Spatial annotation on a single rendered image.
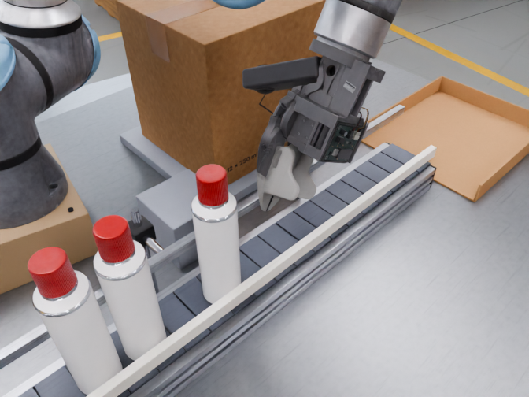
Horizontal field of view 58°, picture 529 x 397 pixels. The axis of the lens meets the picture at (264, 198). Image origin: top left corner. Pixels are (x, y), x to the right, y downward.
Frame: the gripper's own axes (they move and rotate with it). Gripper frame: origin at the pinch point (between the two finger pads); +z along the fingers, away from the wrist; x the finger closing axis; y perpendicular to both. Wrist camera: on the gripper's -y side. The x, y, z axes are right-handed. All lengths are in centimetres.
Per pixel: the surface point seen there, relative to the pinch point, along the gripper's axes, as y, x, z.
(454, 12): -136, 333, -78
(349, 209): 4.0, 15.8, 0.2
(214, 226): 2.4, -10.2, 1.8
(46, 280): 1.4, -27.4, 6.4
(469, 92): -6, 66, -22
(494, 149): 8, 57, -14
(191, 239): -3.4, -6.4, 7.6
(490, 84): -63, 260, -35
